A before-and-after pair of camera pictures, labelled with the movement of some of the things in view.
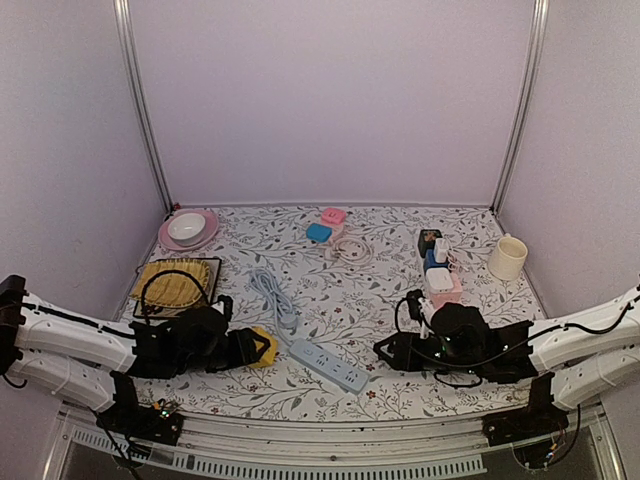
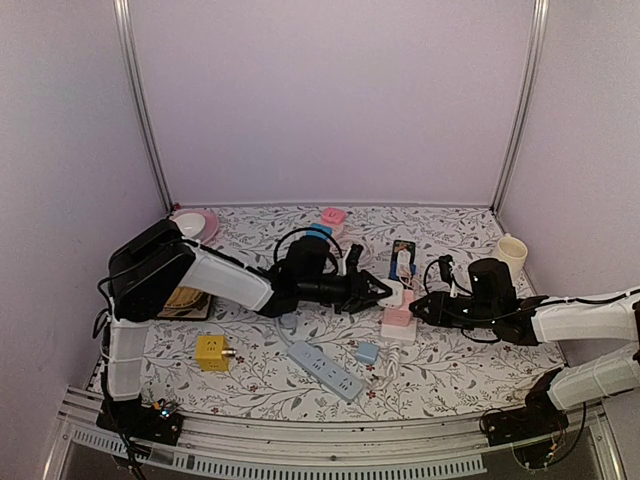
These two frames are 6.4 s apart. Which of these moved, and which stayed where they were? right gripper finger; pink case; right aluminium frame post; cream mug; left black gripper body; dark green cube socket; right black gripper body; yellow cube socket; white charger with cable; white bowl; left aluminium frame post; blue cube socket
Moved: dark green cube socket; white charger with cable; blue cube socket; left black gripper body; yellow cube socket; right gripper finger; right black gripper body
Stayed: left aluminium frame post; right aluminium frame post; cream mug; pink case; white bowl
